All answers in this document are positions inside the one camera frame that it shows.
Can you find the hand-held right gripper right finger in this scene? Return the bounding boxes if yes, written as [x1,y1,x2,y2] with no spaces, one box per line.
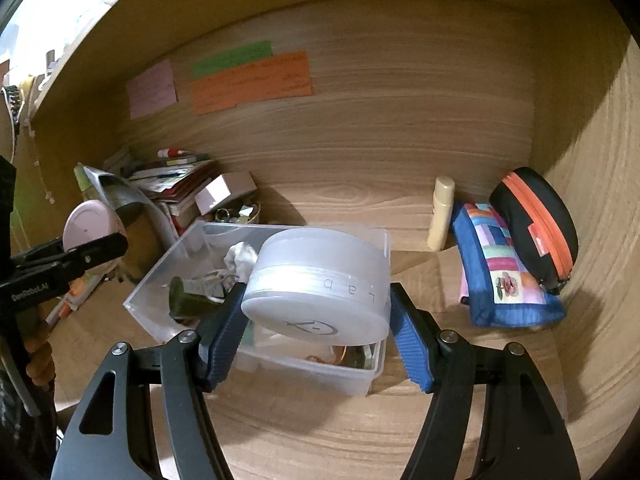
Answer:
[389,282,581,480]

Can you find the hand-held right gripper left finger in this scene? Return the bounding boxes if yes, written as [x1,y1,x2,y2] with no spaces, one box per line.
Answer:
[50,282,248,480]

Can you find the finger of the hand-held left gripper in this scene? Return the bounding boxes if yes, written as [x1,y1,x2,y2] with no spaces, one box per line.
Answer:
[10,240,68,267]
[47,234,129,282]

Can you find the pink round compact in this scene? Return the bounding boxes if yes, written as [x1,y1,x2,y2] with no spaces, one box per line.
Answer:
[62,200,128,252]

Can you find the clear plastic container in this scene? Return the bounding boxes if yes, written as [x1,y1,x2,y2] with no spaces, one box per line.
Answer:
[123,221,392,397]

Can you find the white round box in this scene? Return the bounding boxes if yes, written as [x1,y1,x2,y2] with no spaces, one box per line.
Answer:
[241,227,392,348]

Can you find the person's left hand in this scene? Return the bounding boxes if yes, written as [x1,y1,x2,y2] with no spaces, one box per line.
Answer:
[26,335,55,396]

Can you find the orange and white toy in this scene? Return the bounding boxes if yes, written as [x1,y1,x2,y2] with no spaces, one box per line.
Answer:
[45,277,103,327]

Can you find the dark green item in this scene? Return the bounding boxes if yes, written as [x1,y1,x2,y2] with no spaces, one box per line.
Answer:
[169,276,216,323]

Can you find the silver shoe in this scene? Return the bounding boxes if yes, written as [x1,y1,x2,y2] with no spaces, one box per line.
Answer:
[82,165,178,246]

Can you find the pink flat case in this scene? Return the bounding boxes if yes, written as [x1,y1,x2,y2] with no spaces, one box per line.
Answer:
[459,260,473,306]

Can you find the crumpled white tissue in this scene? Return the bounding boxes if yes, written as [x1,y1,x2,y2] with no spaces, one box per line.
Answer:
[224,242,261,278]

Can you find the stack of books and papers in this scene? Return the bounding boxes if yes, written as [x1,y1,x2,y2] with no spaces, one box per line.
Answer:
[102,149,216,238]

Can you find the blue patchwork pouch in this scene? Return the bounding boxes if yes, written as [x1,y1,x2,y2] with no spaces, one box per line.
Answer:
[451,202,567,328]

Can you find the bowl of trinkets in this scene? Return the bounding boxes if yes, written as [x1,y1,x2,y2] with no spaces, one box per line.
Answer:
[214,202,262,226]

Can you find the cream lotion bottle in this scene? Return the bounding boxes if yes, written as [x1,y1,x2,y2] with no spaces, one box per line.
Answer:
[427,176,456,252]

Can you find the pink cardboard box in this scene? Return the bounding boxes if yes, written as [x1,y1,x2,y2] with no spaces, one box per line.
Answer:
[194,171,258,215]

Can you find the pink paper note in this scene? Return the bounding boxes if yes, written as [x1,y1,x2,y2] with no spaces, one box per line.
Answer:
[126,59,179,120]

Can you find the black case with orange zipper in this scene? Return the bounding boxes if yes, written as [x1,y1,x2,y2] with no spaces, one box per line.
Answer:
[489,167,579,295]

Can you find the orange paper note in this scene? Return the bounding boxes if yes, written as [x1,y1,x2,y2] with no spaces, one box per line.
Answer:
[191,51,313,116]

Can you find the green paper note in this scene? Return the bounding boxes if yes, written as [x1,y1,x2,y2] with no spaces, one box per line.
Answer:
[191,41,273,78]

